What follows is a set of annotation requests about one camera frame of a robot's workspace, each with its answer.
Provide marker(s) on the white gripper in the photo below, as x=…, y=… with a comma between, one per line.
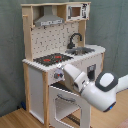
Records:
x=75, y=79

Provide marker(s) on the white oven door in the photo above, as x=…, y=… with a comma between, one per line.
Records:
x=62, y=103

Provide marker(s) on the wooden toy kitchen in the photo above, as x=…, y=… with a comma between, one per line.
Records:
x=46, y=40

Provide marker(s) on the left red oven knob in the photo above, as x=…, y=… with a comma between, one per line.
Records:
x=58, y=75

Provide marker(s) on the grey toy sink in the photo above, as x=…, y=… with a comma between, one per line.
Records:
x=79, y=51

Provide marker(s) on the black toy stovetop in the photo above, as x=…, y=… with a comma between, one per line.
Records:
x=52, y=59

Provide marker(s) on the toy microwave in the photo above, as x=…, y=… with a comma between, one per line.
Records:
x=78, y=12

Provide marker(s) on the grey range hood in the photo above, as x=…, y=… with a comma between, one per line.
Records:
x=48, y=18

